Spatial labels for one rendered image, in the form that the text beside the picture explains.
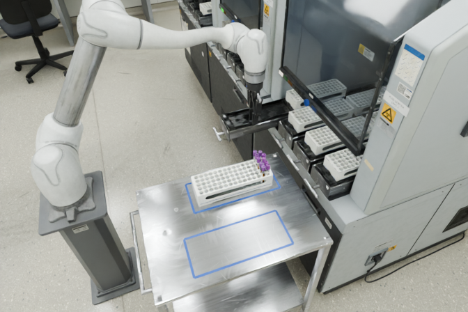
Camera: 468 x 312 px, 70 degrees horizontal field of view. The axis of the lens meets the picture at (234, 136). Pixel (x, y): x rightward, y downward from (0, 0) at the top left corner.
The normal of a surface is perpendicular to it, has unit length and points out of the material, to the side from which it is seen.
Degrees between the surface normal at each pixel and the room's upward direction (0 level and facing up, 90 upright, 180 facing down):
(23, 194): 0
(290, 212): 0
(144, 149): 0
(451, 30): 29
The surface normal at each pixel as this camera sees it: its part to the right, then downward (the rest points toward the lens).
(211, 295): -0.02, -0.73
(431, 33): -0.47, -0.51
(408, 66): -0.93, 0.26
